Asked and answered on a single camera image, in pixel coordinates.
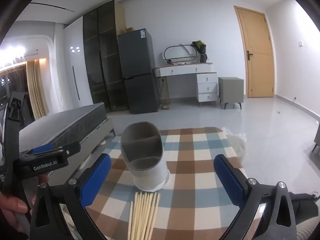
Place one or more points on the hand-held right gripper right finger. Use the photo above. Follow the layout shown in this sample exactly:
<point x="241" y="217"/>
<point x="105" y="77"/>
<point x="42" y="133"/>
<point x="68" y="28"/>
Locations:
<point x="230" y="180"/>

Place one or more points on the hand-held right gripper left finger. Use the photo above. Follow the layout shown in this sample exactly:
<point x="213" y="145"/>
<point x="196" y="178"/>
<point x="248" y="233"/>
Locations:
<point x="96" y="180"/>

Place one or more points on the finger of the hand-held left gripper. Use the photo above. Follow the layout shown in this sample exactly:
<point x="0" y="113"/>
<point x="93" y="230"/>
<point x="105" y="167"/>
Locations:
<point x="42" y="149"/>
<point x="45" y="166"/>

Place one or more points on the white grey utensil holder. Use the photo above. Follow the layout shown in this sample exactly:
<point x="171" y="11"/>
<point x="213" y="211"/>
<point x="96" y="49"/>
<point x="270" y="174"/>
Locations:
<point x="150" y="177"/>

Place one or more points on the bundle of wooden chopsticks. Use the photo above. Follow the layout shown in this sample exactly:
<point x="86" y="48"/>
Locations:
<point x="143" y="217"/>

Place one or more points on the person's left hand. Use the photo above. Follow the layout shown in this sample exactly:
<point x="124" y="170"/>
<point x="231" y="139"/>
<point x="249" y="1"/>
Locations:
<point x="12" y="207"/>

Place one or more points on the dark grey mattress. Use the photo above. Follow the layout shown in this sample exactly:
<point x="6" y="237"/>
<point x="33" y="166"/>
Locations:
<point x="62" y="127"/>

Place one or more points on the white padded stool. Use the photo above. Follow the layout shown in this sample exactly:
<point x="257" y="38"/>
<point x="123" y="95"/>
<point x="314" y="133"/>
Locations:
<point x="237" y="145"/>

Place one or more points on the white round bed foot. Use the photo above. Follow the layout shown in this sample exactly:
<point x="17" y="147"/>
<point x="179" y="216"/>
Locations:
<point x="102" y="142"/>

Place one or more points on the checked table cloth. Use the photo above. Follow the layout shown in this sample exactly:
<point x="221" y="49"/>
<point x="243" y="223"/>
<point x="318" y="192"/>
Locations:
<point x="190" y="155"/>

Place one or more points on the clear plastic wrap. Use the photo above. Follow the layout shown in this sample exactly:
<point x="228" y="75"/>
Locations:
<point x="228" y="130"/>

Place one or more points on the beige curtain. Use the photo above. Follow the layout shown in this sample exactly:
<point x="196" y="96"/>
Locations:
<point x="37" y="92"/>

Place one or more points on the dark window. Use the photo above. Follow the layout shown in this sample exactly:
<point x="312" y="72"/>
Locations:
<point x="12" y="80"/>

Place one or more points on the white wardrobe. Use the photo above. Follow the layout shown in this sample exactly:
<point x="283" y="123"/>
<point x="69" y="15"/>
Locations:
<point x="65" y="80"/>

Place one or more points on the dark cloth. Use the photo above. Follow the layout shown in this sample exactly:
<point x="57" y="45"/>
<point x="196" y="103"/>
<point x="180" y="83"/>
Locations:
<point x="305" y="198"/>

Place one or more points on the grey nightstand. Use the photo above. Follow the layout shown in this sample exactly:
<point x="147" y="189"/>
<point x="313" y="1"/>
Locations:
<point x="231" y="90"/>

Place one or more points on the dark glass cabinet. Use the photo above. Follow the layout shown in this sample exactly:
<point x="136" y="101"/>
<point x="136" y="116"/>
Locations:
<point x="100" y="55"/>

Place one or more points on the white dressing table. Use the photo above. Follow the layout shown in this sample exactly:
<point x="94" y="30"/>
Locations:
<point x="185" y="70"/>

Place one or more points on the dark grey fridge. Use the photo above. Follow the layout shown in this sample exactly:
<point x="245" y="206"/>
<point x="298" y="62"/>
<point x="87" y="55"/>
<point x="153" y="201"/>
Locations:
<point x="137" y="62"/>

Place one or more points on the flower bouquet in black wrap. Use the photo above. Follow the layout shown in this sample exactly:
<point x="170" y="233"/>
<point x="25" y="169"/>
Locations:
<point x="202" y="55"/>

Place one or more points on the oval mirror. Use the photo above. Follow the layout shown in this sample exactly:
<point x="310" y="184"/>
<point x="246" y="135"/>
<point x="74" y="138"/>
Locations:
<point x="180" y="60"/>

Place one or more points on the wooden door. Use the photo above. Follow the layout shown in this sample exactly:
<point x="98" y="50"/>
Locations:
<point x="257" y="42"/>

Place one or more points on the light wooden cabinet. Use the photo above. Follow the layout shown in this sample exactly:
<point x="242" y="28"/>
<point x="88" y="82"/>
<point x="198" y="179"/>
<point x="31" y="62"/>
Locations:
<point x="120" y="17"/>

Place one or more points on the gold frame stool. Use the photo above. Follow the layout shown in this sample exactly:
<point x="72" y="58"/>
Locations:
<point x="163" y="104"/>

